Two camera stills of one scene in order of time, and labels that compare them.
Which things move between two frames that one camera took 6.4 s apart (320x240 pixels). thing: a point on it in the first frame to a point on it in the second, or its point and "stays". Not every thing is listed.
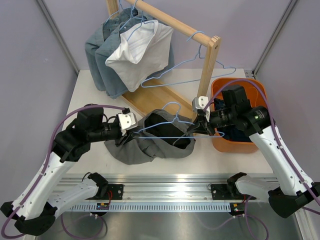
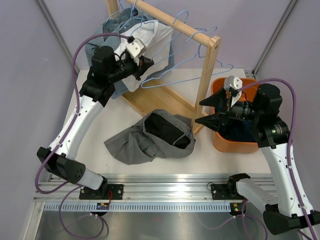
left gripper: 125,138 to 143,63
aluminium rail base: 152,193 stays
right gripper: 201,124 to 218,99
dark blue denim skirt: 231,133 stays
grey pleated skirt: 161,135 stays
